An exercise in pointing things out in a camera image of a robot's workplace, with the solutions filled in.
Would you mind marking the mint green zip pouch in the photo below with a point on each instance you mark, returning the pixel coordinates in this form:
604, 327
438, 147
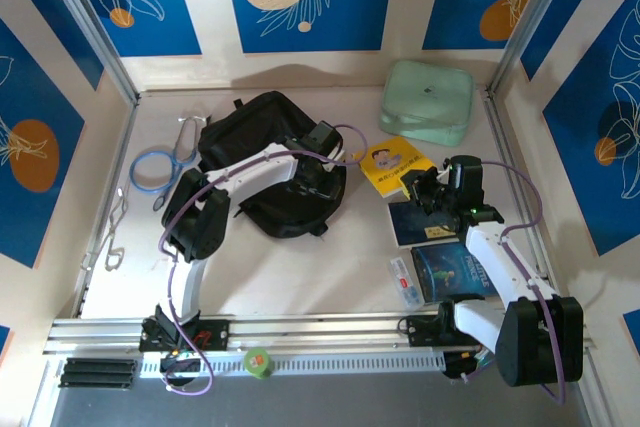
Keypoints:
425, 97

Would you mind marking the green tape roll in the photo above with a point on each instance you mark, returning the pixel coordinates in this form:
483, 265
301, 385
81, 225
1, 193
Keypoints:
257, 362

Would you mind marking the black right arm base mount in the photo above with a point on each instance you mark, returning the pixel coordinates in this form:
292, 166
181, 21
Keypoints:
420, 329

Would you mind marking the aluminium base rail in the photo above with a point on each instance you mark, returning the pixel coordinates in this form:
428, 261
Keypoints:
310, 327

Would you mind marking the navy blue book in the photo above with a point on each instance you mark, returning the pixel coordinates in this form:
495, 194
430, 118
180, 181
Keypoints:
405, 224

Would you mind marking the black backpack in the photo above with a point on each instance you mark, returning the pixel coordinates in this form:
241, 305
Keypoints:
260, 117

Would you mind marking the yellow cartoon book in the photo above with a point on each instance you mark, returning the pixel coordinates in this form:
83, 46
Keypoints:
385, 167

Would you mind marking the Little Prince book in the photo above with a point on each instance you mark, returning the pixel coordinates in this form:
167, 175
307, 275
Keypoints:
445, 272

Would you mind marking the aluminium frame post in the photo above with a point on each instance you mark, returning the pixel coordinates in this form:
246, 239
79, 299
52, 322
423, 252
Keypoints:
529, 22
95, 32

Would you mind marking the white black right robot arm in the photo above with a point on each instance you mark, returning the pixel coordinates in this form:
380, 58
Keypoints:
495, 257

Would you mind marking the metal tongs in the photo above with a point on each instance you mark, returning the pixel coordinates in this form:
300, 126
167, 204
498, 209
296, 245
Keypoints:
116, 217

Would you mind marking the black ribbed block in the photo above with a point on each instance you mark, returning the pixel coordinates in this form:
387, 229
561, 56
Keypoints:
97, 372

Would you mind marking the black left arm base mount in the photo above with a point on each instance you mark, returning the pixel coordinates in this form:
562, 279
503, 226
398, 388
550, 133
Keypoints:
215, 332

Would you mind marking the clear plastic stationery pack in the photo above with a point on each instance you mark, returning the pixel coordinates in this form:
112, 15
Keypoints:
406, 284

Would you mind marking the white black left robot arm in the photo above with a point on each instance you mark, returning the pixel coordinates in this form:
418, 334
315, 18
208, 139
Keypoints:
255, 169

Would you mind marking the aluminium table side rail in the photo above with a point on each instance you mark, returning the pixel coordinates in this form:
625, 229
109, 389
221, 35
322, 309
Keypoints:
506, 147
124, 139

